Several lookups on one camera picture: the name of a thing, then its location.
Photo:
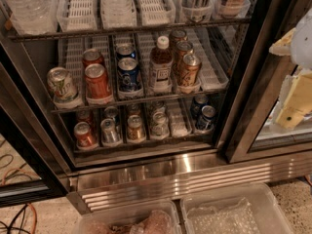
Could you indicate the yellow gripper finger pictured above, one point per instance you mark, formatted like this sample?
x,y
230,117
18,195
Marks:
x,y
282,47
295,100

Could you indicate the green white 7up can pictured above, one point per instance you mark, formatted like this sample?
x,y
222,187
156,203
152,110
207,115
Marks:
x,y
60,82

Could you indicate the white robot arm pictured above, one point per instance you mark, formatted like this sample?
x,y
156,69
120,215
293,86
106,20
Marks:
x,y
301,48

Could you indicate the right fridge glass door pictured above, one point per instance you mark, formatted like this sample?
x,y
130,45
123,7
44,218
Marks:
x,y
263,78

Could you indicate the white empty shelf tray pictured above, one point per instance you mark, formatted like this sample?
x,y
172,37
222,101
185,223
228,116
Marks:
x,y
211,74

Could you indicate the front brown root beer can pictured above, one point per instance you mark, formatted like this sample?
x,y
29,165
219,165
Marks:
x,y
188,71

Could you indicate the brown root beer can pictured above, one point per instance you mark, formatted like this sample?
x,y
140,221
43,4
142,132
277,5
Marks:
x,y
177,35
182,48
188,71

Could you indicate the bottom front blue can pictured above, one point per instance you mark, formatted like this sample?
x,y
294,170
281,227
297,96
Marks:
x,y
206,118

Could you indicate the bottom rear blue can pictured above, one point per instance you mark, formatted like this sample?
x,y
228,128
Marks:
x,y
197,103

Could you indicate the middle brown root beer can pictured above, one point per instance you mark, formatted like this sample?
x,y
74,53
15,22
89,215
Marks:
x,y
182,48

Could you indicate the rear brown root beer can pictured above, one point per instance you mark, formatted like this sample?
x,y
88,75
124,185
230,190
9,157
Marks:
x,y
177,35

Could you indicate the bottom white can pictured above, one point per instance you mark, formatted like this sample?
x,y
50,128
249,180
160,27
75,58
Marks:
x,y
159,127

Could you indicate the front blue pepsi can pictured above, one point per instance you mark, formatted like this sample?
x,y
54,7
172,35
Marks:
x,y
128,75

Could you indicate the blue pepsi can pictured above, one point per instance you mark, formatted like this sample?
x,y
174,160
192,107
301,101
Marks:
x,y
128,75
125,51

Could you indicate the rear blue pepsi can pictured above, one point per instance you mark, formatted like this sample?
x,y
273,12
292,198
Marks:
x,y
125,51

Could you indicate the bottom gold brown can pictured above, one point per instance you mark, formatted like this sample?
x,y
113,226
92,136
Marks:
x,y
135,128

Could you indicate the front orange soda can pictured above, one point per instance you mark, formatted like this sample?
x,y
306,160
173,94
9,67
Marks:
x,y
97,81

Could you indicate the orange soda can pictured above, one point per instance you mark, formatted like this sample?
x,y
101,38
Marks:
x,y
97,81
92,56

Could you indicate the rear orange soda can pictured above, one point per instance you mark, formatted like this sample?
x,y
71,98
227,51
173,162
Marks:
x,y
92,56

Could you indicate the bottom silver can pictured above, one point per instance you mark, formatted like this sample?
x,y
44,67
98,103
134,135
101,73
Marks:
x,y
109,132

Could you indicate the bottom front orange can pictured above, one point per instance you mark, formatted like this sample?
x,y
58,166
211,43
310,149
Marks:
x,y
84,135

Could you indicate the left open fridge door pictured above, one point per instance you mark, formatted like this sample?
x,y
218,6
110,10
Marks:
x,y
16,120

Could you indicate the right clear plastic bin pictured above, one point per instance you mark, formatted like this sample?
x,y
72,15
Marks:
x,y
243,209

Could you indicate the clear plastic bin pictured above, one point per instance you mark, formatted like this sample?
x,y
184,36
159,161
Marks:
x,y
120,217
243,209

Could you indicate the brown tea bottle white cap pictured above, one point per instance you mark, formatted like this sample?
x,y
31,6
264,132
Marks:
x,y
161,61

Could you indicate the left clear plastic bin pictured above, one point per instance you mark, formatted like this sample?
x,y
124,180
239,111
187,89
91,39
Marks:
x,y
120,217

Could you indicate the clear water bottle top left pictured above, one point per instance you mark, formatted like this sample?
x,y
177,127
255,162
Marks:
x,y
34,17

